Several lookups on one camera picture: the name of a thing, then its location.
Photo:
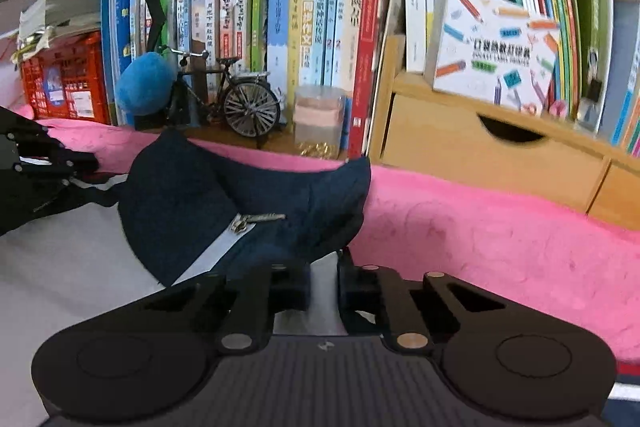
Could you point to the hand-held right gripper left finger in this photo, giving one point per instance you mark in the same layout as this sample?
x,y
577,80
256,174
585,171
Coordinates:
x,y
290,289

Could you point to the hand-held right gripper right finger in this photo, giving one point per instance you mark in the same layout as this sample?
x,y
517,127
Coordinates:
x,y
350,287

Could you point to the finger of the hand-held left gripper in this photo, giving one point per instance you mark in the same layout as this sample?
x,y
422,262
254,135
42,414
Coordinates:
x,y
45,152
30,207

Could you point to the navy and white jacket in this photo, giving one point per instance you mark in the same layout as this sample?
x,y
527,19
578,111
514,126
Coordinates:
x,y
200,197

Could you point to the red plastic crate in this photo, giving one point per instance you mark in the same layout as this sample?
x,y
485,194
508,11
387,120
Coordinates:
x,y
65,82

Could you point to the blue plush ball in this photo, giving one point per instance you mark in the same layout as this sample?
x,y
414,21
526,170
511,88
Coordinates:
x,y
142,84

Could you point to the pink bunny print towel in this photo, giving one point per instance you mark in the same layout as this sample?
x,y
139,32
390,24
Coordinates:
x,y
475,232

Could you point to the stack of papers and workbooks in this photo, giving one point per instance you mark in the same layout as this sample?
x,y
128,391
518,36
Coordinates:
x,y
65,4

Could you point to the row of tall thin books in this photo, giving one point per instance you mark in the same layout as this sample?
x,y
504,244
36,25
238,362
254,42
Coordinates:
x,y
125,7

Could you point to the clear plastic jar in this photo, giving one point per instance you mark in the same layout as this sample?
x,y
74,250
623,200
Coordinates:
x,y
320,122

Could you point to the miniature black bicycle model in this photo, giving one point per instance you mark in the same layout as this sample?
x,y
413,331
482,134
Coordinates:
x,y
250,107

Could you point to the wooden drawer organizer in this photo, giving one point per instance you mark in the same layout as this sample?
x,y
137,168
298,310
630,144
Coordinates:
x,y
475,147

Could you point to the row of books under white shelf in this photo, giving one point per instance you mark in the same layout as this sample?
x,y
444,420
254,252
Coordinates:
x,y
320,17

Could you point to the white box with pencil print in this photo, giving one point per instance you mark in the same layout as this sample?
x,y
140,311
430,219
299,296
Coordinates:
x,y
490,52

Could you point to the black binder clip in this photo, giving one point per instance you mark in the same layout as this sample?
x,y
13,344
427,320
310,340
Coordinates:
x,y
593,89

